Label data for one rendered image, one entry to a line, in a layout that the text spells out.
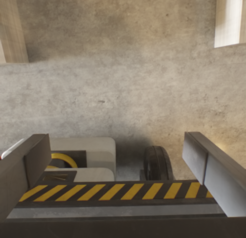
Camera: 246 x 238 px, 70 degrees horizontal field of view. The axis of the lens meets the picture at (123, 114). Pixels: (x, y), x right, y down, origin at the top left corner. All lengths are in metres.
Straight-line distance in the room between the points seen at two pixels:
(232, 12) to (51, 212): 0.51
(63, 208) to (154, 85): 0.38
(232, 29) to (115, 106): 0.34
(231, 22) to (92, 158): 0.44
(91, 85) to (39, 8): 0.23
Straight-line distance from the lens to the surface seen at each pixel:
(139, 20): 0.52
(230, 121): 0.63
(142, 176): 0.48
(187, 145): 0.16
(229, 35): 0.51
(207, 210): 0.28
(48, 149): 0.17
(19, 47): 0.53
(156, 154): 0.45
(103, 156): 0.42
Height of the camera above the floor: 0.50
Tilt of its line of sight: 75 degrees down
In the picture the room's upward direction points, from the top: 175 degrees clockwise
